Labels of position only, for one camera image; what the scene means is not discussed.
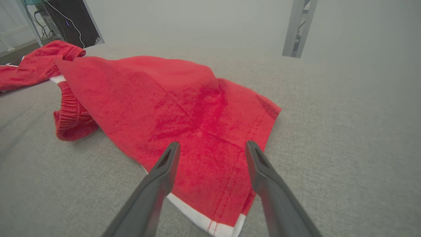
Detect black computer case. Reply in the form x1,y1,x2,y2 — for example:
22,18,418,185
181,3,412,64
43,0,101,48

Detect grey metal partition post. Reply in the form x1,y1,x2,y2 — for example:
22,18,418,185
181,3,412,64
282,0,319,59

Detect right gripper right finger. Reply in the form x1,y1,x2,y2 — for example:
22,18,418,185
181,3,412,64
246,141,323,237

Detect red shorts with white stripes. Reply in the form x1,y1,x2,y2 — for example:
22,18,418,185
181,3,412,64
53,55,283,237

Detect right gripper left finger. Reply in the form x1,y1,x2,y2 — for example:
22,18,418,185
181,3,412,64
101,142,181,237

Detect white cable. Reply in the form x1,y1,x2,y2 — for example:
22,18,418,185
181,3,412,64
49,0,86,48

